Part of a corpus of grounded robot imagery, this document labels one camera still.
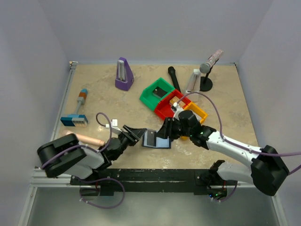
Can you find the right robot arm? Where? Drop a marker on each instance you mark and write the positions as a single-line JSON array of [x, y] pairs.
[[261, 167]]

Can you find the black microphone stand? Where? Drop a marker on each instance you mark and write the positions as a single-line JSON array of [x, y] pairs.
[[205, 83]]

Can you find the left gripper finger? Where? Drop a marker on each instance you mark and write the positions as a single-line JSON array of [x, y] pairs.
[[130, 130], [139, 133]]

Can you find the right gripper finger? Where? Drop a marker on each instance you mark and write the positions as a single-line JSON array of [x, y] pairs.
[[170, 137], [165, 131]]

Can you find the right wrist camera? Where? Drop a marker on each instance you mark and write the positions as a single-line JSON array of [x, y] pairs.
[[177, 109]]

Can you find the black VIP credit card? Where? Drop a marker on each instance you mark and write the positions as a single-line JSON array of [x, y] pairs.
[[150, 138]]

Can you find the tan card in red bin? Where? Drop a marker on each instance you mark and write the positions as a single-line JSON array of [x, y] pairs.
[[175, 99]]

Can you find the blue grey toy tool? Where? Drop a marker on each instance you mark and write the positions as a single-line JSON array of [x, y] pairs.
[[75, 119]]

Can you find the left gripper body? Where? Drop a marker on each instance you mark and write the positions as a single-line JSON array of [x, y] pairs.
[[128, 136]]

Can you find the black microphone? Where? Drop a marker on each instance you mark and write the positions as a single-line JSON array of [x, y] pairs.
[[172, 73]]

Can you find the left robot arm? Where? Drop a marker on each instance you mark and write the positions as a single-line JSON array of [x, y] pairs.
[[68, 155]]

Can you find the clear metronome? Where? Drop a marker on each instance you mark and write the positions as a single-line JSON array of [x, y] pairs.
[[193, 86]]

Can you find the orange bin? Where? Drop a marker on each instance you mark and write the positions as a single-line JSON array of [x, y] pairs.
[[200, 114]]

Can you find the blue card holder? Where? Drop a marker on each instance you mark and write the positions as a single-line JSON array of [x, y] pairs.
[[160, 143]]

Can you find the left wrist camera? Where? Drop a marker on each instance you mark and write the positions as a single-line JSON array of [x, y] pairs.
[[114, 127]]

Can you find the black card in green bin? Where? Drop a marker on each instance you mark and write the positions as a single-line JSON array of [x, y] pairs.
[[159, 92]]

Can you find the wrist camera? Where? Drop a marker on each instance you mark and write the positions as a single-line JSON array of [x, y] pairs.
[[177, 109], [114, 127]]

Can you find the pink cylinder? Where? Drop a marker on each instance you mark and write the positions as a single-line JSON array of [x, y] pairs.
[[86, 139]]

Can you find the silver microphone on stand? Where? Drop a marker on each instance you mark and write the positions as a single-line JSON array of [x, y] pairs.
[[211, 60]]

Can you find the red bin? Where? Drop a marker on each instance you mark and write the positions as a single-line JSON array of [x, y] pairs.
[[163, 109]]

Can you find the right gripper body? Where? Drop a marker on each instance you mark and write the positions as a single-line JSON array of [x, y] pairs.
[[169, 128]]

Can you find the purple metronome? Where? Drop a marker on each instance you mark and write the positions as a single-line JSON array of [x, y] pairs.
[[124, 75]]

